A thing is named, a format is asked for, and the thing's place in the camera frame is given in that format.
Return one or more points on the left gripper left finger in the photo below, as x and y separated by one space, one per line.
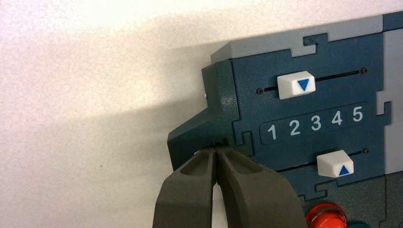
185 195

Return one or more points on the red round push button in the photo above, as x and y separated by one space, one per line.
326 217

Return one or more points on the dark teal grey control box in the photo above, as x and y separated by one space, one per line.
314 126

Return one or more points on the white slider knob blue triangle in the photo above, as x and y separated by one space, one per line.
296 85
335 164

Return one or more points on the green round push button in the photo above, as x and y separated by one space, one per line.
359 225

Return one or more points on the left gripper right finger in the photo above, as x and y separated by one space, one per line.
255 201

